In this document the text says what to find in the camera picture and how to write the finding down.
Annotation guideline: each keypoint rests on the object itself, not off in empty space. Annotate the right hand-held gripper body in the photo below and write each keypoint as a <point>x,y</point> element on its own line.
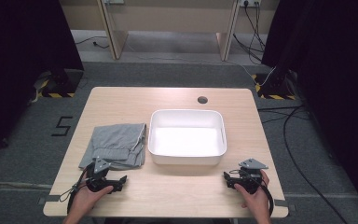
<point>251,179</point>

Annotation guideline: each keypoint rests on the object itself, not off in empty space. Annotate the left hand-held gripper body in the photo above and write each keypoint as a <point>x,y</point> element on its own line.
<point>97,180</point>

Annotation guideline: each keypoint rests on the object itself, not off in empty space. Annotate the person's right hand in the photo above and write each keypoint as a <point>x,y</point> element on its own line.
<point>256,199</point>

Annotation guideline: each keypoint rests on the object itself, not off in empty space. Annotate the person's left hand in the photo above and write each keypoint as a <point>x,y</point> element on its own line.
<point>85,199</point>

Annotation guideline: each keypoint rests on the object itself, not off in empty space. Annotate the grey folded pants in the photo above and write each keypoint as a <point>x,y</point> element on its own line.
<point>115,143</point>

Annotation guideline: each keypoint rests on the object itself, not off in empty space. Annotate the white plastic basin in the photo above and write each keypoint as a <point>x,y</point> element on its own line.
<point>186,140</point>

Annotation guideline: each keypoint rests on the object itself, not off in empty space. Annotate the stand base with hazard tape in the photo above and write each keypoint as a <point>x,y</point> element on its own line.
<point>59,87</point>
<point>275,88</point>

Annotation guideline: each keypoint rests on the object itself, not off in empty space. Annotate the black curtain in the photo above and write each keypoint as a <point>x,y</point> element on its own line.
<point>338,77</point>
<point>18,62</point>

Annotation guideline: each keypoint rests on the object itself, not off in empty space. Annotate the white power strip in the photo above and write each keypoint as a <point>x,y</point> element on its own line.
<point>249,2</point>

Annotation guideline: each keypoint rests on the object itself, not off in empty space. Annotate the wooden desk frame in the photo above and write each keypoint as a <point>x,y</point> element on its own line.
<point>118,37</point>

